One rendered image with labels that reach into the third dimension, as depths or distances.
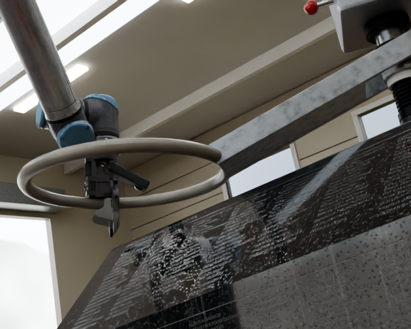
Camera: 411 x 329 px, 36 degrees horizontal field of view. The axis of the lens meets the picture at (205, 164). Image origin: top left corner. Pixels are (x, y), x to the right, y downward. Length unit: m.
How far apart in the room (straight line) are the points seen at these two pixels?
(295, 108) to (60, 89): 0.54
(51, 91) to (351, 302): 0.85
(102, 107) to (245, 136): 0.51
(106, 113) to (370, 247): 0.95
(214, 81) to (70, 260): 3.50
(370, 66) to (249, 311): 0.59
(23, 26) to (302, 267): 0.80
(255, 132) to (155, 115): 7.42
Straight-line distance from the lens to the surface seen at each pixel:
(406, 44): 1.41
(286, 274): 1.06
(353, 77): 1.38
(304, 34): 7.53
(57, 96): 1.52
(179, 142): 1.27
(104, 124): 1.71
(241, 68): 7.94
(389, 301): 0.97
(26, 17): 1.45
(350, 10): 1.40
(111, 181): 1.68
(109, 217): 1.65
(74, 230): 9.88
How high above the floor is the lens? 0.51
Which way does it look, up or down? 18 degrees up
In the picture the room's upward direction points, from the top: 11 degrees counter-clockwise
